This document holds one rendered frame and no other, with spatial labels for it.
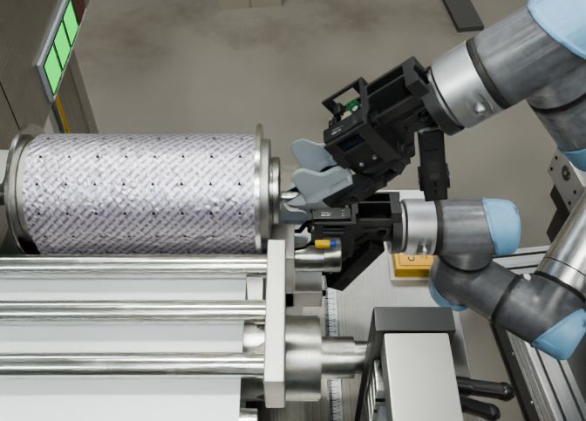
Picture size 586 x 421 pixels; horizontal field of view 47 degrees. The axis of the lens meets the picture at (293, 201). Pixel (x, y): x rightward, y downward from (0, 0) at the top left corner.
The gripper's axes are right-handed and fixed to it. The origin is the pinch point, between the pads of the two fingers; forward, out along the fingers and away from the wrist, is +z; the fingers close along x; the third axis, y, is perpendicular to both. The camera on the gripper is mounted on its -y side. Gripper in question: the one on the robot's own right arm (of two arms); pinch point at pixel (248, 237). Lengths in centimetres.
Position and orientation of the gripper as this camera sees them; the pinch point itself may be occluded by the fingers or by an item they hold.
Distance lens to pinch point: 90.7
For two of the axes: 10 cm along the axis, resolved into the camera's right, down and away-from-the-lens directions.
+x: 0.0, 7.5, -6.6
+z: -10.0, 0.0, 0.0
